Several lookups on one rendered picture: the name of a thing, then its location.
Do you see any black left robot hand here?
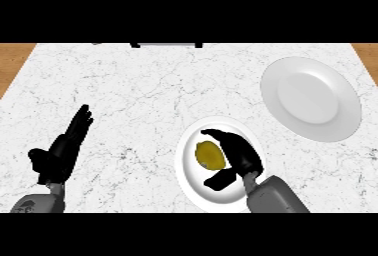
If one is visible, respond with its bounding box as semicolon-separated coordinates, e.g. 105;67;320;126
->
26;104;94;186

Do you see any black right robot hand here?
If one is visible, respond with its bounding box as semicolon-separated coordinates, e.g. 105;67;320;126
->
199;128;266;192

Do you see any yellow lemon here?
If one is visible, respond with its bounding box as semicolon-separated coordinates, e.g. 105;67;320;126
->
193;140;227;172

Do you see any small white plate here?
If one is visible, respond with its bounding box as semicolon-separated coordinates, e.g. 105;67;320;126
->
174;116;269;214

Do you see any large white plate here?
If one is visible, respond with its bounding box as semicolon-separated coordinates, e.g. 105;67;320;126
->
260;56;363;143

